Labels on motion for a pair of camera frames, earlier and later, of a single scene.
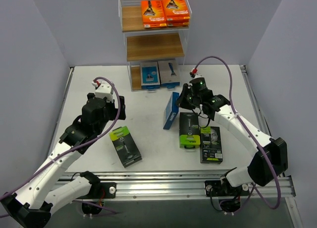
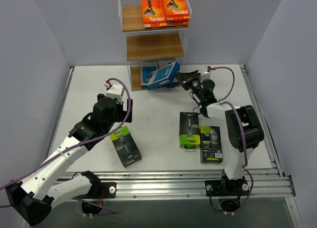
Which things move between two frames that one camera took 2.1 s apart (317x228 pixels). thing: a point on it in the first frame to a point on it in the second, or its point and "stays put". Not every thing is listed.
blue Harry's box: (172, 111) to (163, 77)
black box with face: (211, 150) stays put
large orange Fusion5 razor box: (153, 14) stays put
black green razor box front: (125, 146) stays put
